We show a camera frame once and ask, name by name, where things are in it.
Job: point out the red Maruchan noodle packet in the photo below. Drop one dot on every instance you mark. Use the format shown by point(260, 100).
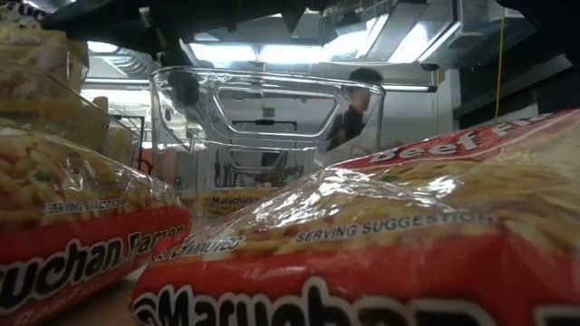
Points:
point(362, 271)
point(68, 253)

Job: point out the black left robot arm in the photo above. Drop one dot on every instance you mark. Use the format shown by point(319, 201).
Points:
point(158, 22)

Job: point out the bright ceiling light panel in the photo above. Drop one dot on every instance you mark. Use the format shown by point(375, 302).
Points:
point(226, 53)

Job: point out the clear plastic bin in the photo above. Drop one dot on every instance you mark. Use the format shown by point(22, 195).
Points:
point(122, 145)
point(272, 104)

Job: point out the person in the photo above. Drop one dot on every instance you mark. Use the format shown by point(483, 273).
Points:
point(353, 122)

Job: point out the spiral metal ventilation duct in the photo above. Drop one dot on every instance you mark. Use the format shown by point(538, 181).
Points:
point(131, 63)

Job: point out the rectangular metal air duct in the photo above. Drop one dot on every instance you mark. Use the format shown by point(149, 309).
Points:
point(408, 41)

